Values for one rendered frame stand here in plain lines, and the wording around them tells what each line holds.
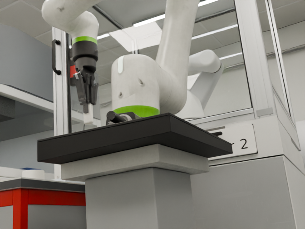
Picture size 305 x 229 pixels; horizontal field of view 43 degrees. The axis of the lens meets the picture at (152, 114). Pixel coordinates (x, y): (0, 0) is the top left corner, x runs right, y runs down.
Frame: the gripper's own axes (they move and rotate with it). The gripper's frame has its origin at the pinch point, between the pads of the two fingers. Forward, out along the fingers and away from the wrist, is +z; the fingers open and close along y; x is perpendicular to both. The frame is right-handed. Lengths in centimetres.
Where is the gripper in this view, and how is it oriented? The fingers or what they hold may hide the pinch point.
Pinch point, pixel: (88, 114)
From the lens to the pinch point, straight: 136.5
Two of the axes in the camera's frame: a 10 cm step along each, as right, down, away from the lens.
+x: 9.0, -2.1, -3.9
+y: -4.3, -2.3, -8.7
